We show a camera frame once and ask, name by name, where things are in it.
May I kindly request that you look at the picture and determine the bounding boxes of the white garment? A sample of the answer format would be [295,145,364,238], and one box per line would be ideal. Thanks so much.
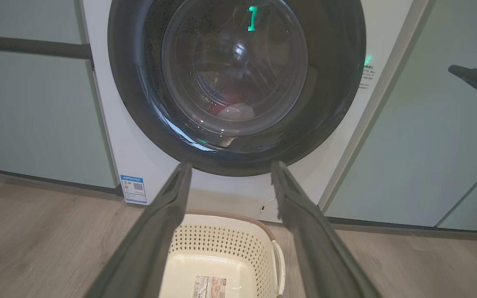
[216,103,256,121]

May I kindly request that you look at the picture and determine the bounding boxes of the blue energy label sticker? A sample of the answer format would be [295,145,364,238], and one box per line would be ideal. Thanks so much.
[120,175,148,205]

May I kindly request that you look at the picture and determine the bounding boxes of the red garment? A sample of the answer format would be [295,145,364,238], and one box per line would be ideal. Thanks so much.
[205,91,243,118]

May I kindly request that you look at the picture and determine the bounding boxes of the round white filter cover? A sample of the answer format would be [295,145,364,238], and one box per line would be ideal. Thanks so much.
[260,199,280,221]

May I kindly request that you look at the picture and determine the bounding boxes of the washing machine door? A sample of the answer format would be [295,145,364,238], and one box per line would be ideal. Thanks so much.
[107,0,366,177]

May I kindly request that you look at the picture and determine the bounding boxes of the white front-load washing machine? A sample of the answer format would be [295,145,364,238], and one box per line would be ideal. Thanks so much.
[80,0,414,222]

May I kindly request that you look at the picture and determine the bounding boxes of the printed basket label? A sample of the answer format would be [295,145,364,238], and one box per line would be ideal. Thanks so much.
[192,275,227,298]

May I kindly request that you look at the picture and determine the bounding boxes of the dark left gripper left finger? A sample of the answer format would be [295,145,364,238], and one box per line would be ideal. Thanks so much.
[84,161,193,298]

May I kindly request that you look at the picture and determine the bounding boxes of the pale green cabinet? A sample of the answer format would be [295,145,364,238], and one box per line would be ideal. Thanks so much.
[0,0,123,195]
[319,0,477,238]

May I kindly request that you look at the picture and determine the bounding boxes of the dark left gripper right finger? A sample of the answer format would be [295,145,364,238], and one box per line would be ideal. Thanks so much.
[270,161,382,298]

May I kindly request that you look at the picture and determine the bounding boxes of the white basket with brown rim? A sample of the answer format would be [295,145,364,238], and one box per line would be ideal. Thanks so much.
[159,209,285,298]

